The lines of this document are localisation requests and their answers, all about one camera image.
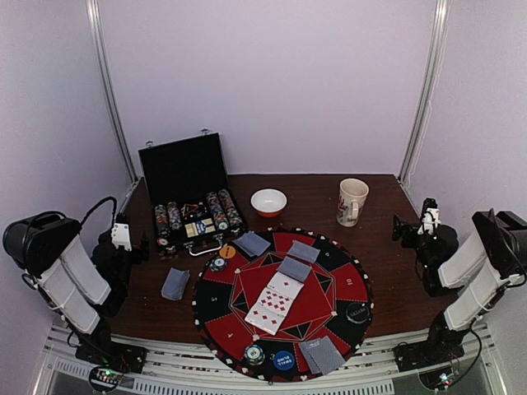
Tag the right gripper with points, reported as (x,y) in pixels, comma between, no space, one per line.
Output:
(404,230)

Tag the stack of poker chips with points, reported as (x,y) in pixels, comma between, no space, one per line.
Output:
(254,355)

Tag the left aluminium frame post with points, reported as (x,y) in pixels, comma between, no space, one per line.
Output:
(93,15)

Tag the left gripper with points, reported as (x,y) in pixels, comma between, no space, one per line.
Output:
(142,252)

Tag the chip row in case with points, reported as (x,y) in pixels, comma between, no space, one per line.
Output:
(218,215)
(232,214)
(162,225)
(174,218)

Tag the black poker chip case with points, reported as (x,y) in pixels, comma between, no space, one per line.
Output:
(186,171)

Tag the right aluminium frame post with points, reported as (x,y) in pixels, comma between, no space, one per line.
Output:
(431,74)

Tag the face-up diamonds card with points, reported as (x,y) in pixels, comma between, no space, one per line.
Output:
(274,301)
(264,319)

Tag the dealt face-down card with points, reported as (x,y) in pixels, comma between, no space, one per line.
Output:
(310,351)
(331,357)
(249,243)
(259,244)

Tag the blue small blind button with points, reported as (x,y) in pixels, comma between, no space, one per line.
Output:
(284,360)

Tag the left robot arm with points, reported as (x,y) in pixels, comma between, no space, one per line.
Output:
(85,289)

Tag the dice and buttons pile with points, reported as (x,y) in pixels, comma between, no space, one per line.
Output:
(193,210)

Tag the round red black poker mat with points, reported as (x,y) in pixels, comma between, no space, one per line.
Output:
(221,301)

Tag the orange big blind button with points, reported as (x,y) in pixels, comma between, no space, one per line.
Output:
(227,252)

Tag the blue backed card deck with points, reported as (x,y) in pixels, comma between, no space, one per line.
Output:
(175,284)

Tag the white bowl orange outside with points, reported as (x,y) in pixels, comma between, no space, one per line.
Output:
(269,202)

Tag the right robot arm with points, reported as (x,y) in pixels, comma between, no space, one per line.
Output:
(490,261)

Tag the aluminium frame post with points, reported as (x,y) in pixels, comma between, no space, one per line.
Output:
(431,74)
(93,15)

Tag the cream ceramic mug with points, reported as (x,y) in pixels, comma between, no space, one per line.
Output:
(351,200)

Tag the boxed blue card deck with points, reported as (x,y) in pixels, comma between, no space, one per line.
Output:
(200,227)

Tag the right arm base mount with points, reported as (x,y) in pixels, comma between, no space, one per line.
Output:
(436,368)

